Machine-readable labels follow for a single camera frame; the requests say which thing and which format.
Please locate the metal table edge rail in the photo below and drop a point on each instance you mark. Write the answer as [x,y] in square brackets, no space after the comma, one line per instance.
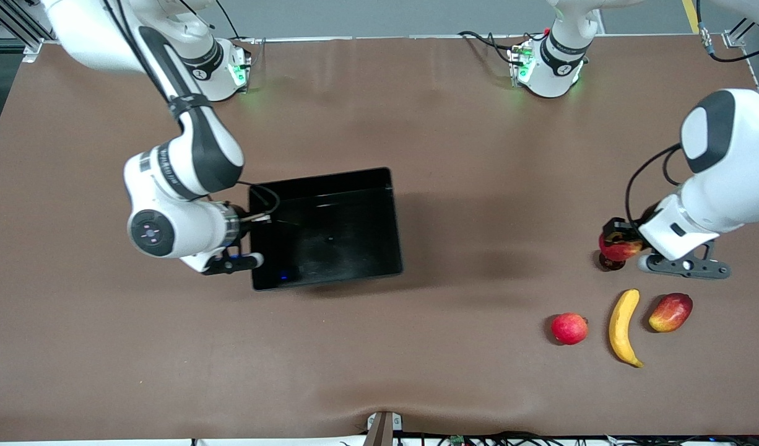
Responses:
[386,38]

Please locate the plain red apple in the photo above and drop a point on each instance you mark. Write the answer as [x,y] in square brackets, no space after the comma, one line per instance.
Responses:
[569,329]

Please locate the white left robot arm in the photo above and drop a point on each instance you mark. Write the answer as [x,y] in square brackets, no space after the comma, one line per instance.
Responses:
[732,192]

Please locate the red yellow apple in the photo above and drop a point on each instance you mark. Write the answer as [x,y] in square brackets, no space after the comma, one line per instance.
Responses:
[621,249]

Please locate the dark purple plum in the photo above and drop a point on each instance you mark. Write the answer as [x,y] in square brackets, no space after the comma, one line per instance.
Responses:
[610,265]

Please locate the grey table edge bracket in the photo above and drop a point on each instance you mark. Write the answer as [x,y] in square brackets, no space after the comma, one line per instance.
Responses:
[382,427]

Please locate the yellow banana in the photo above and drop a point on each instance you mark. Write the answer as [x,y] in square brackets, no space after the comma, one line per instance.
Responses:
[621,322]

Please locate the black plastic box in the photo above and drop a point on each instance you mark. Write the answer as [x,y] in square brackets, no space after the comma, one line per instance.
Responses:
[342,235]

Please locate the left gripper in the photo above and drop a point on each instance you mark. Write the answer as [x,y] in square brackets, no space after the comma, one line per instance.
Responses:
[631,227]

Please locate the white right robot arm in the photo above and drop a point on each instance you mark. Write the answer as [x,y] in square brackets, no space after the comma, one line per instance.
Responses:
[169,232]

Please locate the small green circuit board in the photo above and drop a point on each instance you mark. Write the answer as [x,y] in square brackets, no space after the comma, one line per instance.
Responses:
[457,440]

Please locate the red yellow mango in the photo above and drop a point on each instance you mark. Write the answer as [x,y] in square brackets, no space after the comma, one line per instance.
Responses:
[670,313]

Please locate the aluminium frame post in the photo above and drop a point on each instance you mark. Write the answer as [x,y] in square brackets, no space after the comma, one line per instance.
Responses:
[735,38]
[8,25]

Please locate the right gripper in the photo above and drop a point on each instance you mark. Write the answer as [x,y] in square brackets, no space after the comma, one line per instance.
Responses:
[246,227]

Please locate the brown table mat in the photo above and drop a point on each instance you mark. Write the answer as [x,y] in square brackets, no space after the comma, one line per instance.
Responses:
[379,359]

